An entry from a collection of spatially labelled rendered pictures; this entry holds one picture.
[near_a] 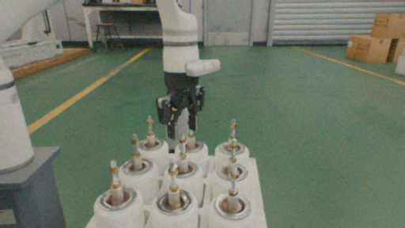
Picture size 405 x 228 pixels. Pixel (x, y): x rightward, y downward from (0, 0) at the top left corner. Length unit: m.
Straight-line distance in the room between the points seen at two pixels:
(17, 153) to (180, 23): 0.43
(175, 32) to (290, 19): 5.21
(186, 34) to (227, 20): 4.95
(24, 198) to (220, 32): 5.03
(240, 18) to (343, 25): 2.06
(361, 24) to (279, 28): 1.61
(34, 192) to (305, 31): 5.50
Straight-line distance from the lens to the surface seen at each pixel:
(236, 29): 5.48
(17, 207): 0.69
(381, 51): 4.15
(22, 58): 3.41
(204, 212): 0.64
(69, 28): 6.01
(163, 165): 0.77
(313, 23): 5.83
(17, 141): 0.66
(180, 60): 0.52
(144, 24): 5.54
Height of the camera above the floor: 0.61
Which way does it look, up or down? 21 degrees down
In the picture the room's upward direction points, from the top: straight up
